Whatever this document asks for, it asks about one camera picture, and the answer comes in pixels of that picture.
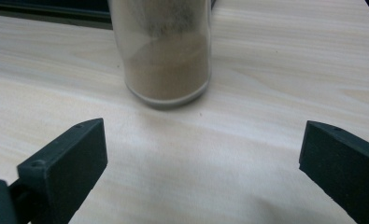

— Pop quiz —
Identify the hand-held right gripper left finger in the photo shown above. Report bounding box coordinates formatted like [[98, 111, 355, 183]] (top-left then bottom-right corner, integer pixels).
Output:
[[8, 117, 108, 224]]

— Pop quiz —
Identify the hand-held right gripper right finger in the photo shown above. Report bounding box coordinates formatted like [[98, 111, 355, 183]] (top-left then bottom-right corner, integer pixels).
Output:
[[298, 120, 369, 224]]

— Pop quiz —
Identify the glass jar of tan powder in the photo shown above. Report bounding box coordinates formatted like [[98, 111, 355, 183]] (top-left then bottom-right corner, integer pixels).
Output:
[[107, 0, 214, 110]]

